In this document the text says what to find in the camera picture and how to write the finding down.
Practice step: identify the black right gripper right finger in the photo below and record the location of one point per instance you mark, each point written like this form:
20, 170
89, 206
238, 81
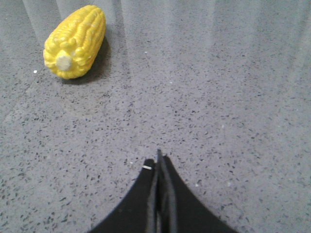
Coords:
180, 210

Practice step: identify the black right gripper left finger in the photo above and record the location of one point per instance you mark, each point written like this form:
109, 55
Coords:
130, 215

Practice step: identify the yellow plastic corn cob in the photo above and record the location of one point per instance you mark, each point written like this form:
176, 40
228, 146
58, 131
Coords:
70, 50

